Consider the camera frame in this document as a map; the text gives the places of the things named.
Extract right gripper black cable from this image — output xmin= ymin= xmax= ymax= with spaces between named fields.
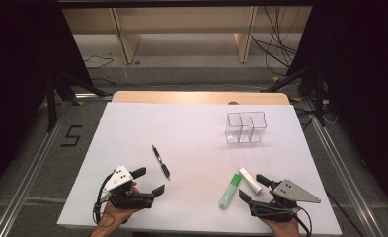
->
xmin=293 ymin=205 xmax=314 ymax=237

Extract hanging black cables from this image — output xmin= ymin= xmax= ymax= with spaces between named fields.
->
xmin=251 ymin=6 xmax=302 ymax=77

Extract clear plastic organizer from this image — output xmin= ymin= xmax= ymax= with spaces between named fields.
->
xmin=224 ymin=111 xmax=269 ymax=145

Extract light wooden table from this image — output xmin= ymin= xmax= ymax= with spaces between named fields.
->
xmin=112 ymin=91 xmax=290 ymax=106

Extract wooden panel leg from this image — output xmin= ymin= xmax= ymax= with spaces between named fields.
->
xmin=111 ymin=8 xmax=142 ymax=65
xmin=233 ymin=6 xmax=259 ymax=64

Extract thin black floor cable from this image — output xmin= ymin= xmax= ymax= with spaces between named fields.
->
xmin=83 ymin=54 xmax=115 ymax=70

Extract green highlighter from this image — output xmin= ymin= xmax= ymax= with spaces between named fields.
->
xmin=218 ymin=173 xmax=243 ymax=210

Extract person's right hand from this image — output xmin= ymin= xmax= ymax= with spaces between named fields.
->
xmin=262 ymin=218 xmax=301 ymax=237

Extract white foam board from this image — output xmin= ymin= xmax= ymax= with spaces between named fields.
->
xmin=56 ymin=101 xmax=343 ymax=236

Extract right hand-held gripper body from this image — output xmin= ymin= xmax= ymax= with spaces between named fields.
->
xmin=249 ymin=179 xmax=322 ymax=223

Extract black pen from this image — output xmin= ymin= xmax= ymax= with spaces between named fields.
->
xmin=151 ymin=144 xmax=171 ymax=181

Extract black metal bar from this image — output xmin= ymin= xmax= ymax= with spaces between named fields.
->
xmin=57 ymin=0 xmax=315 ymax=9

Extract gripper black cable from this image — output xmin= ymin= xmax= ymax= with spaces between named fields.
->
xmin=92 ymin=171 xmax=117 ymax=229
xmin=293 ymin=205 xmax=314 ymax=237

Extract aluminium floor rail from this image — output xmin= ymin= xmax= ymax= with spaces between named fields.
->
xmin=0 ymin=98 xmax=73 ymax=237
xmin=300 ymin=98 xmax=386 ymax=237

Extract person's left hand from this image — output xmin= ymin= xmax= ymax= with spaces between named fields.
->
xmin=97 ymin=200 xmax=140 ymax=231

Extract white plastic tube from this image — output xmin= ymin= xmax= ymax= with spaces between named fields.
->
xmin=238 ymin=167 xmax=264 ymax=195

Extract black curtain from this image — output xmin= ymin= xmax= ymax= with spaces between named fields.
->
xmin=0 ymin=0 xmax=95 ymax=202
xmin=285 ymin=0 xmax=388 ymax=219

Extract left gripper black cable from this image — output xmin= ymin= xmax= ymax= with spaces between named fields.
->
xmin=92 ymin=171 xmax=117 ymax=229

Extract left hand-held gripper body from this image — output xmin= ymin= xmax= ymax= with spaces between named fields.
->
xmin=100 ymin=165 xmax=155 ymax=210

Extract black stand legs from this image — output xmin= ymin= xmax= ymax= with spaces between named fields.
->
xmin=45 ymin=69 xmax=113 ymax=133
xmin=260 ymin=64 xmax=328 ymax=128

